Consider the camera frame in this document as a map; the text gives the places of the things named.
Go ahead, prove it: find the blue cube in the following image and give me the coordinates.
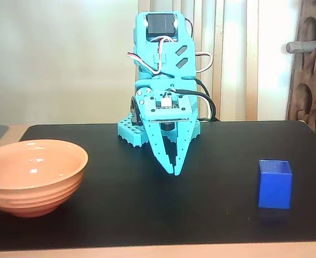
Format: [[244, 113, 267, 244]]
[[257, 159, 293, 210]]

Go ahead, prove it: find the orange ribbed bowl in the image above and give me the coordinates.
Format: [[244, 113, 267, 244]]
[[0, 139, 89, 218]]

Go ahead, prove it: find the black camera cable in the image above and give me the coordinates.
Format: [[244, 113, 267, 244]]
[[169, 88, 219, 121]]

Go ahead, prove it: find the black table clamp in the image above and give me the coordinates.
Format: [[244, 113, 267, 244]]
[[129, 96, 144, 126]]

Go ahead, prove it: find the black table mat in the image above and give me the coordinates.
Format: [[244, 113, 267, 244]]
[[0, 120, 316, 245]]

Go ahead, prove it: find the turquoise wrist camera mount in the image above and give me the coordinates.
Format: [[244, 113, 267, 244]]
[[144, 92, 193, 122]]

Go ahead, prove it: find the turquoise gripper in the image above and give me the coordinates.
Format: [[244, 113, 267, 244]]
[[135, 77, 199, 177]]

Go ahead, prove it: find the wooden slatted panel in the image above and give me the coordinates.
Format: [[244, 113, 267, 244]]
[[137, 0, 259, 121]]

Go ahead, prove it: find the grey bottle neck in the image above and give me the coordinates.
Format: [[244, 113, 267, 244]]
[[285, 40, 316, 54]]

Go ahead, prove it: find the turquoise perforated robot base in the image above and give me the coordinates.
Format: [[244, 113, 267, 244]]
[[117, 115, 201, 148]]

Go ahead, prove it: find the white red servo wire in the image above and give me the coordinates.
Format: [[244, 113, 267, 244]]
[[127, 37, 175, 75], [194, 52, 214, 74]]

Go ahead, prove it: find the wooden wine rack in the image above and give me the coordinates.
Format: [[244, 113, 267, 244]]
[[285, 0, 316, 150]]

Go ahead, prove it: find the black power cable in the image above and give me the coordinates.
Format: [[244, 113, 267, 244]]
[[195, 79, 212, 98]]

